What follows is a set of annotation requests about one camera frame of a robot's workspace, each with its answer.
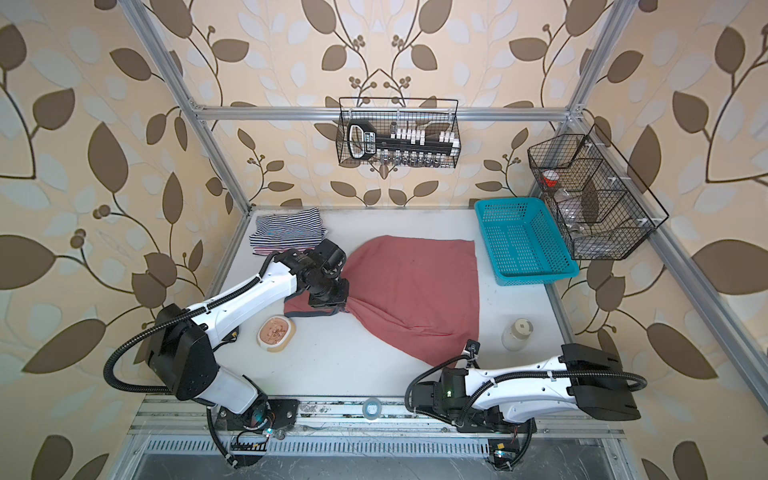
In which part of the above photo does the blue striped tank top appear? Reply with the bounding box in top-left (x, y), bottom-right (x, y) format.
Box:
top-left (249, 208), bottom-right (327, 255)

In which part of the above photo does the maroon tank top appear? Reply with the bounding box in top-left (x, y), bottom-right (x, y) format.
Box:
top-left (284, 235), bottom-right (480, 366)

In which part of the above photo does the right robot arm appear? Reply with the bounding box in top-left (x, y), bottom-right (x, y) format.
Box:
top-left (404, 340), bottom-right (648, 472)

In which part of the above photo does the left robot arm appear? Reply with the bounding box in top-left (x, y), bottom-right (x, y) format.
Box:
top-left (103, 239), bottom-right (349, 468)

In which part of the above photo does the red striped folded tank top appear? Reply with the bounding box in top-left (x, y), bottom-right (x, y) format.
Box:
top-left (252, 245), bottom-right (296, 256)

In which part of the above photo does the beige round tape dispenser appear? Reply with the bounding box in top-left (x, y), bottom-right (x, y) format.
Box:
top-left (257, 315), bottom-right (296, 353)

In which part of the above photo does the white tape roll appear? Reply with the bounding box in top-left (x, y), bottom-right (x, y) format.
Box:
top-left (501, 318), bottom-right (534, 352)

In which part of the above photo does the teal plastic basket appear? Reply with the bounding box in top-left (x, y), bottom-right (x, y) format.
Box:
top-left (474, 197), bottom-right (580, 286)

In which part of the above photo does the red white item in basket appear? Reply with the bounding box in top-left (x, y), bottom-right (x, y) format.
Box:
top-left (541, 170), bottom-right (560, 189)

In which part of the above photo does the black handled tool in basket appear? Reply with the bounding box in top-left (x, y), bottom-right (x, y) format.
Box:
top-left (345, 120), bottom-right (461, 163)

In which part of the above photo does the black wire basket back wall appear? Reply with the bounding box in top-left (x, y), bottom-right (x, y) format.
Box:
top-left (332, 95), bottom-right (462, 169)

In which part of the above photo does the black wire basket wall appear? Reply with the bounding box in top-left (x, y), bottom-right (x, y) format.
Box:
top-left (332, 95), bottom-right (462, 169)
top-left (527, 125), bottom-right (669, 261)

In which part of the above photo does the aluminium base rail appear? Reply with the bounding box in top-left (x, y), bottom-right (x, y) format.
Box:
top-left (107, 396), bottom-right (640, 479)

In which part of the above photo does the black wire basket right wall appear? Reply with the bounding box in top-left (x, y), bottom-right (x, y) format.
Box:
top-left (527, 125), bottom-right (669, 261)

